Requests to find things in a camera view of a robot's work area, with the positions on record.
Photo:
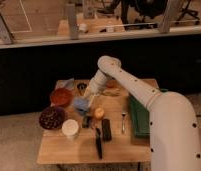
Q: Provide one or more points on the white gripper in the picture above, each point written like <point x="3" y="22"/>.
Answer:
<point x="96" y="85"/>

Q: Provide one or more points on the blue sponge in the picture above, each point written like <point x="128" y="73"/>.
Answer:
<point x="80" y="102"/>

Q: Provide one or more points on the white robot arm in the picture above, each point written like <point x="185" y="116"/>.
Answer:
<point x="174" y="133"/>

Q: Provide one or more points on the metal measuring cup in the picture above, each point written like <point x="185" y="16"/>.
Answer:
<point x="81" y="87"/>

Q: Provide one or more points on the white cup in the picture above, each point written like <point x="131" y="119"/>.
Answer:
<point x="70" y="128"/>

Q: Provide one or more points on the orange carrot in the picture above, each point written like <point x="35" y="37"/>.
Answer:
<point x="111" y="84"/>

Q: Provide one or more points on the orange round fruit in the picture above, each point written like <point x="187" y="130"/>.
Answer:
<point x="99" y="113"/>

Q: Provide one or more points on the light blue cloth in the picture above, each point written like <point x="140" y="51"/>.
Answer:
<point x="68" y="84"/>

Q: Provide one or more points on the small dark box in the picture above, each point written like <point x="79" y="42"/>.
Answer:
<point x="86" y="121"/>

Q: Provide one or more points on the red bowl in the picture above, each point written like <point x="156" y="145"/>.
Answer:
<point x="61" y="97"/>

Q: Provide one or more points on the silver fork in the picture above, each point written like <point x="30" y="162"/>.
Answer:
<point x="123" y="122"/>

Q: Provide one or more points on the black rectangular block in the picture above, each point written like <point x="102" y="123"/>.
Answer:
<point x="106" y="130"/>

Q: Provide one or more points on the green plastic tray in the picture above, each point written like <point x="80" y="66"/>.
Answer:
<point x="139" y="118"/>

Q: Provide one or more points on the dark bowl with beans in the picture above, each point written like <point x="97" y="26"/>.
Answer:
<point x="52" y="118"/>

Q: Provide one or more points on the wooden background table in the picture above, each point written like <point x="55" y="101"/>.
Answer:
<point x="92" y="26"/>

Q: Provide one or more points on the black office chair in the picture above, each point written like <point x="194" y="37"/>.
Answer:
<point x="150" y="8"/>

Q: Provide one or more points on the black handled knife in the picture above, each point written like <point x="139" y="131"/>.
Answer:
<point x="98" y="143"/>

